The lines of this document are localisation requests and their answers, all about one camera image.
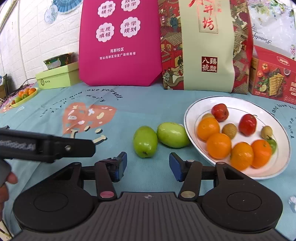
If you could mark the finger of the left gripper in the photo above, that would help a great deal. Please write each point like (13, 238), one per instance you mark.
(81, 148)

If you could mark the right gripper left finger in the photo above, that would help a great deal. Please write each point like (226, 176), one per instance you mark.
(105, 173)

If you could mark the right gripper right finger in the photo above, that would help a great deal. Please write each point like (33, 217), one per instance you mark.
(191, 173)

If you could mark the orange mandarin two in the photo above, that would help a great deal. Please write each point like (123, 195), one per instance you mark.
(218, 146)

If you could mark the orange mandarin one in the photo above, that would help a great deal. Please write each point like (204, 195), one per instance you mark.
(207, 127)

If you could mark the orange mandarin four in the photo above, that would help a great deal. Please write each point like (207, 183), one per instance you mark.
(242, 156)

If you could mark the brown longan one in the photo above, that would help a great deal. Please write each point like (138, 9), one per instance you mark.
(230, 130)

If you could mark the brown longan two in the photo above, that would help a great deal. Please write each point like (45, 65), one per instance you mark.
(208, 115)

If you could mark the red wax apple one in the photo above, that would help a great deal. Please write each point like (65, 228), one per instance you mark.
(220, 112)

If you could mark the red wax apple two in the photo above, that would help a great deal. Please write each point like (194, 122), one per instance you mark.
(247, 125)

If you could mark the orange mandarin three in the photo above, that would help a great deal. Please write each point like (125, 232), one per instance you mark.
(262, 153)

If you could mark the person's left hand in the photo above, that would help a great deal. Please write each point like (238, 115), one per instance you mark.
(4, 193)

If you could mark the green jujube upper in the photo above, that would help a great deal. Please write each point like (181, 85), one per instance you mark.
(172, 135)

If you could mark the green jujube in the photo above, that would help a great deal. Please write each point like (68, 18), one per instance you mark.
(145, 142)
(172, 135)

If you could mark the yellow fruit tray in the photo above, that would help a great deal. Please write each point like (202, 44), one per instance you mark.
(23, 96)

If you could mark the green jujube lower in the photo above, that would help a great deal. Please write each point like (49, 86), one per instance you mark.
(145, 142)

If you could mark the blue printed tablecloth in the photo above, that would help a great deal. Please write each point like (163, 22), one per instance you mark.
(136, 106)

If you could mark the light green box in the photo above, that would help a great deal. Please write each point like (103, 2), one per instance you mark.
(59, 77)

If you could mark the brown longan on plate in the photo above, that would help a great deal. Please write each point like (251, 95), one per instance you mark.
(266, 132)

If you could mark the small green fruit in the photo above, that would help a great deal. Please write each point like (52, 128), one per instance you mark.
(272, 144)

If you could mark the green patterned bowl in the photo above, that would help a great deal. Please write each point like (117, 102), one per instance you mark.
(60, 60)

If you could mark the white oval plate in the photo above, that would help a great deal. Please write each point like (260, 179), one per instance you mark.
(237, 109)

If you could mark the magenta fabric bag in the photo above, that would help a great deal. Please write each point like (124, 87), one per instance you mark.
(119, 43)

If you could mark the red cracker box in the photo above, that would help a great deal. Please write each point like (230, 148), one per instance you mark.
(272, 75)

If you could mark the red green paper bag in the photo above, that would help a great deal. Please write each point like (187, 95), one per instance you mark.
(206, 45)

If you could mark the blue paper fan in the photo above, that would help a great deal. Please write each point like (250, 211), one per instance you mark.
(66, 6)

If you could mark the white floral bag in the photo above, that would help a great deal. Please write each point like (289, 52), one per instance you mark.
(273, 23)

